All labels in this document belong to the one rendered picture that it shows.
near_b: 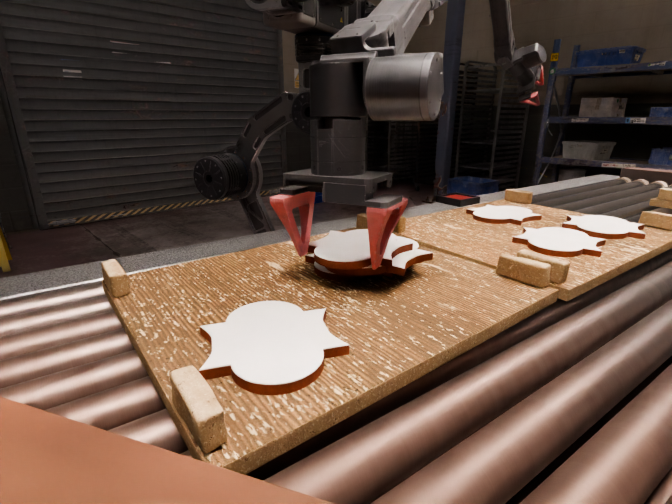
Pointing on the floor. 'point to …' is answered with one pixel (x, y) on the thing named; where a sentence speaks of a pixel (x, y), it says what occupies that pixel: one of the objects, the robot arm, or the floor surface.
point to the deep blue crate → (472, 185)
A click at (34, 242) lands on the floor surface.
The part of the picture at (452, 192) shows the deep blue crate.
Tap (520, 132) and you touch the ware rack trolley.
